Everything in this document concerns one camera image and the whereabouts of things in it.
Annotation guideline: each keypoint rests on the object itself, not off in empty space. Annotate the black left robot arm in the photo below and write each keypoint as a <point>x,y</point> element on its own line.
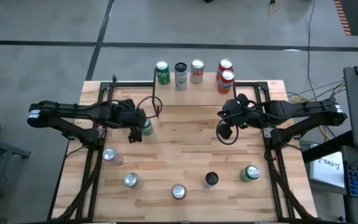
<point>73,110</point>

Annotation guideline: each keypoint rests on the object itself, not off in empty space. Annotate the black aluminium table frame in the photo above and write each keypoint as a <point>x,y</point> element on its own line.
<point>129,84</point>

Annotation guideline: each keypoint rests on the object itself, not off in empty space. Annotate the grey side table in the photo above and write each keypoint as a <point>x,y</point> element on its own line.
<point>5,148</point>

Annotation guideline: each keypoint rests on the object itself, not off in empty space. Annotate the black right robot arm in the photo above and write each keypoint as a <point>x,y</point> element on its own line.
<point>306,112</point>

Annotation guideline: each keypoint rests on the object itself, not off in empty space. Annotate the green soda can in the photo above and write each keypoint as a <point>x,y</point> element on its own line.
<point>250,172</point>

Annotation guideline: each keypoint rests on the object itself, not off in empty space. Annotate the white paper sign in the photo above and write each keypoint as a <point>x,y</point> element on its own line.
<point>325,174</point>

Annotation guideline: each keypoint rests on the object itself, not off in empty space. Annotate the silver Diet Coke can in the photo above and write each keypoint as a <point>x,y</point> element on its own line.
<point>197,73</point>
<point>131,180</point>
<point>110,155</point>

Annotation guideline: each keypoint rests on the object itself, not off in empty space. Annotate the white Celsius Arctic Vibe can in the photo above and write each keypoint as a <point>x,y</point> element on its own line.
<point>181,79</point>
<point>211,179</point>

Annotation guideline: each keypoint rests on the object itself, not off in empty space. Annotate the red Fanta can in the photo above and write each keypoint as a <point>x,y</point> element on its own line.
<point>226,82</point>
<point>179,191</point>
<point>225,64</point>

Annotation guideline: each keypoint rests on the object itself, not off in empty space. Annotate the green Sprite can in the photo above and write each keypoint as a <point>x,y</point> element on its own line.
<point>148,127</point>
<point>163,76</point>

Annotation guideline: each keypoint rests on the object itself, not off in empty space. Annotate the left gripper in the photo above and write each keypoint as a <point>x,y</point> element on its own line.
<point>130,115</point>

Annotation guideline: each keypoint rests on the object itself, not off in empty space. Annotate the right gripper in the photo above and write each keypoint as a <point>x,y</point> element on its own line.
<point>241,115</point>

